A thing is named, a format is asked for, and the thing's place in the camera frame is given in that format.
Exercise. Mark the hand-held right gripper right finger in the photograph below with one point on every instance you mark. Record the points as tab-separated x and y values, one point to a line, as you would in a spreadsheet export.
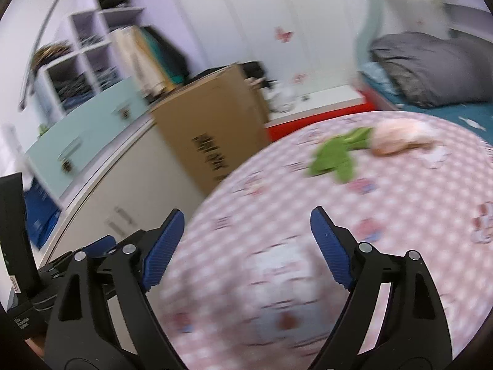
333	246

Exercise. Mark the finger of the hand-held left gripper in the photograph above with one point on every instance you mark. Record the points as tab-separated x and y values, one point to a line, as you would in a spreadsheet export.
101	244

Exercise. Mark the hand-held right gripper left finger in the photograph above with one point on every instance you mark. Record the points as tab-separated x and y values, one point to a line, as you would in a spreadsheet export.
163	250

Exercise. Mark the blue bag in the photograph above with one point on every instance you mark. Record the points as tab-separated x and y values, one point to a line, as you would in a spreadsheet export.
40	212

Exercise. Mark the pink checked tablecloth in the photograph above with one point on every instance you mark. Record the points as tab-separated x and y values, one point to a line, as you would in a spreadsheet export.
385	208

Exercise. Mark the beige cabinet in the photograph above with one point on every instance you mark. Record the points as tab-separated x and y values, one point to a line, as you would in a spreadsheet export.
127	185

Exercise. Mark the pine cone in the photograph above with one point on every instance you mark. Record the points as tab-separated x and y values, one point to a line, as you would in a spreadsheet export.
124	113
67	165

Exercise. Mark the green felt leaf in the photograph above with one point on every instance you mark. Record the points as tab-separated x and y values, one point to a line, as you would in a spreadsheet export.
335	158

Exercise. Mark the white paper bag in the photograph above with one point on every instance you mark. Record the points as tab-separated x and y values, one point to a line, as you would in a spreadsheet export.
13	150

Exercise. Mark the teal drawer cabinet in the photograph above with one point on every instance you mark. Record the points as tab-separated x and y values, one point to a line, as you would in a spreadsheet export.
92	135

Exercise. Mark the small green plant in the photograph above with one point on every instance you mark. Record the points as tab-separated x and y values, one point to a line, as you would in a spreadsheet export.
42	130

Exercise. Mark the red mat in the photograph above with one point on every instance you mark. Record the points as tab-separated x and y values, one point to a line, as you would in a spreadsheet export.
285	129

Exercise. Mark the large cardboard box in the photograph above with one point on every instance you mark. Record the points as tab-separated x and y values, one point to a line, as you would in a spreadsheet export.
208	131

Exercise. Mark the pink plastic bag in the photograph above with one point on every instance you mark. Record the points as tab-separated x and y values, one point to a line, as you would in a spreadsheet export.
400	137

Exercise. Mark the white board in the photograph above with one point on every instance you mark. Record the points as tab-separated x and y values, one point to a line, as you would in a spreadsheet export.
319	104

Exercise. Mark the white plastic bag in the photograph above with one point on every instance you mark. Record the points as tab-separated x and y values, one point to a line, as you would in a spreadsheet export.
282	98

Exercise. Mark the pile of dark folded clothes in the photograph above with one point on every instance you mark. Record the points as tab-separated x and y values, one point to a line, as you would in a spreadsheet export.
73	88

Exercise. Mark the pile of grey folded clothes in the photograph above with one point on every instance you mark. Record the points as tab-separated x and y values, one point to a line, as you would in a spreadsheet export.
104	76

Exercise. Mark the faint pink butterfly sticker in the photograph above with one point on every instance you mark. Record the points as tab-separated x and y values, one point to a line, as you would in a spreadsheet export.
300	77

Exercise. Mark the teal printed bed sheet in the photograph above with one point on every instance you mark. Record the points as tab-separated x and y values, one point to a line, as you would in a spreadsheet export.
462	119

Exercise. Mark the pile of tan clothes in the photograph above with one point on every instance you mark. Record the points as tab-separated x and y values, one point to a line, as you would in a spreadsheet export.
52	56

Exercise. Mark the yellow garment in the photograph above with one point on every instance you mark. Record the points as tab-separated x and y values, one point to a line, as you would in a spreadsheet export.
144	61

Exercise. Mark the cream jacket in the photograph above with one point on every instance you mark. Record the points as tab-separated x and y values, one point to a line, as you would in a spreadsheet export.
131	57

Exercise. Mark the black clothing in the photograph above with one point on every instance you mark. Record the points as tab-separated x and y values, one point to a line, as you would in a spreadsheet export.
250	70

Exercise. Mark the green garment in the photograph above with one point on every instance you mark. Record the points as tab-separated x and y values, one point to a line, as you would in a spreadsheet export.
160	54

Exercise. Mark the black coat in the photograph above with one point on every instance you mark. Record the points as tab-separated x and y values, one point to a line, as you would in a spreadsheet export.
175	52

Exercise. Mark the grey duvet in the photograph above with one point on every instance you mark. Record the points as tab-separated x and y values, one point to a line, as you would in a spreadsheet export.
431	69

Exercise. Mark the thin grey folded clothes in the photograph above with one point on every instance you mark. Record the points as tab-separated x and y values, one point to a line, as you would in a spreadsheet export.
91	39

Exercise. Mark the grey metal handrail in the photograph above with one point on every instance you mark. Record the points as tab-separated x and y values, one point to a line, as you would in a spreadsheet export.
42	34

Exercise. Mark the purple cubby shelf unit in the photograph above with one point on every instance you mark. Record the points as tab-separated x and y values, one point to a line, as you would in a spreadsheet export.
88	19

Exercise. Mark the white wardrobe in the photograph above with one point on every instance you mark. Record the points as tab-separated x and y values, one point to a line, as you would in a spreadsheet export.
246	19

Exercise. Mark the black folded clothes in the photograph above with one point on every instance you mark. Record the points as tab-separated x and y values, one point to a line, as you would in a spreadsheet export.
113	0

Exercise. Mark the teal bunk bed frame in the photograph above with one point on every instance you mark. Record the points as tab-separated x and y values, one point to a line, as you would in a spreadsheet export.
369	15

